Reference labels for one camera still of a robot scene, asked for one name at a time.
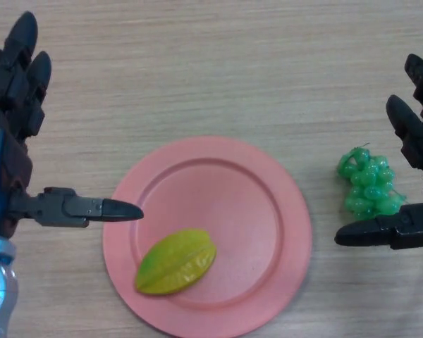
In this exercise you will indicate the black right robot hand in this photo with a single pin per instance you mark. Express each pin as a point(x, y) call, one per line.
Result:
point(414, 225)

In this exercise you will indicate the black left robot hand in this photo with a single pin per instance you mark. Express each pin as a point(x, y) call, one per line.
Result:
point(7, 158)

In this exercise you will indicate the yellow starfruit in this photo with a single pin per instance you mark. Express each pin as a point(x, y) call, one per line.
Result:
point(176, 264)

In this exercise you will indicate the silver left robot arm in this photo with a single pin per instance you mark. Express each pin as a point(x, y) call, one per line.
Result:
point(0, 281)

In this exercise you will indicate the pink round plate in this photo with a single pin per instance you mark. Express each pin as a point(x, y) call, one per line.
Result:
point(232, 197)

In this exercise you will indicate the green grape bunch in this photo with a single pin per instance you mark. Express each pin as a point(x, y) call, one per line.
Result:
point(370, 183)

